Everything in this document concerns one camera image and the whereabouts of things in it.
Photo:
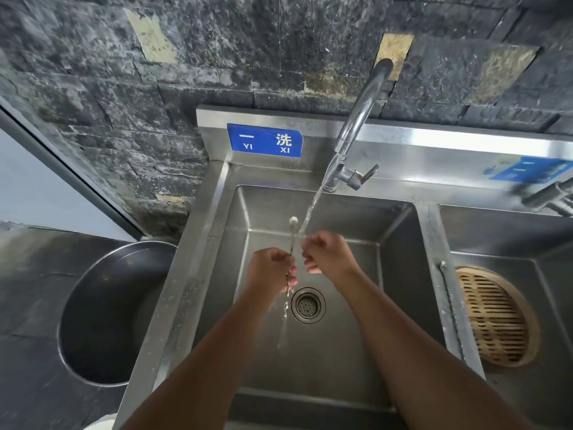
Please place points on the person's right hand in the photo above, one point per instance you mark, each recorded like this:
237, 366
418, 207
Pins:
330, 256

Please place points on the person's left hand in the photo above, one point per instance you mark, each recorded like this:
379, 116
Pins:
266, 270

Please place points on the person's right fingers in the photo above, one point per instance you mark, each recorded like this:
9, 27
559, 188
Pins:
311, 259

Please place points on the person's left fingers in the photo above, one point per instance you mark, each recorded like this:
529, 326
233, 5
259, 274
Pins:
290, 275

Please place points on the metal spoon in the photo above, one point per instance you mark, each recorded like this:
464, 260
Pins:
292, 237

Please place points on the person's left forearm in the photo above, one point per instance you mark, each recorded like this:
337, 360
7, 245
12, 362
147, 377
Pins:
206, 371

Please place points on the person's right forearm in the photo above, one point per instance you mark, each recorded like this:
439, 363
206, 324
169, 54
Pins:
421, 353

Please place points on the round sink drain strainer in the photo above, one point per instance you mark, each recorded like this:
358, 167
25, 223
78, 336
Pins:
308, 305

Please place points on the stainless steel sink unit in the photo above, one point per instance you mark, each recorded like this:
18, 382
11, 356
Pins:
358, 264

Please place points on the blue sign with white print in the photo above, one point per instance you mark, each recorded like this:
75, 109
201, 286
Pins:
265, 140

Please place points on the chrome sink faucet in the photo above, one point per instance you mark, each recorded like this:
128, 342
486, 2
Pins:
358, 125

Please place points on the metal chopstick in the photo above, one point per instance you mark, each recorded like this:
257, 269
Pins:
451, 304

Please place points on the large steel pot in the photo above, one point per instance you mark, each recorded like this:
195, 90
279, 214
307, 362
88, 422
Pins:
114, 313

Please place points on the bamboo steamer basket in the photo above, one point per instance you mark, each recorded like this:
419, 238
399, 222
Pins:
497, 315

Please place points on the blue sign with white stripes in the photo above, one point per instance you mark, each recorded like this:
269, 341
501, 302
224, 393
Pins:
530, 170

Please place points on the dark metal faucet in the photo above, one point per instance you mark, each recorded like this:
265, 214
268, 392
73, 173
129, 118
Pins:
548, 196

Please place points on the grey window frame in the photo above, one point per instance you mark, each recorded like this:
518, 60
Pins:
67, 170

